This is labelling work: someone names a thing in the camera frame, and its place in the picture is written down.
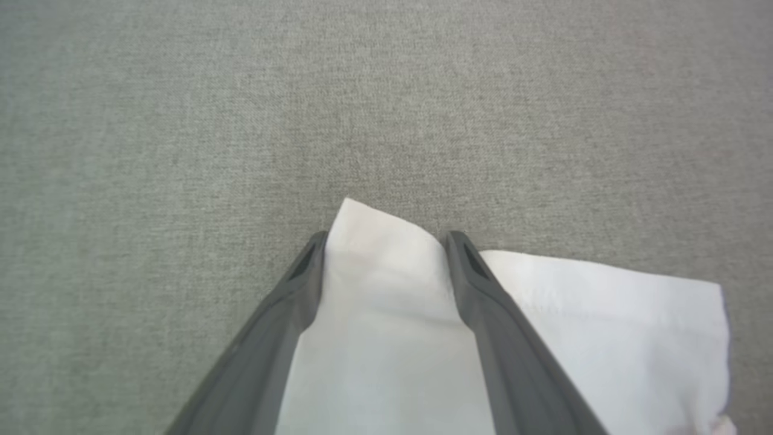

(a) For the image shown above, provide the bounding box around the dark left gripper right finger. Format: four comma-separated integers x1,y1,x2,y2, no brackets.
445,231,608,435

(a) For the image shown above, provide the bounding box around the red white Bulls jersey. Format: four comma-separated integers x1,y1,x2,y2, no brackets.
275,198,737,435

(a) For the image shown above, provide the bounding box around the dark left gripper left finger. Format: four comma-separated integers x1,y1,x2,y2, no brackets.
166,231,330,435

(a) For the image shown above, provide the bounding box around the grey fabric sofa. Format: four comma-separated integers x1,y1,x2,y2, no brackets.
0,0,773,435

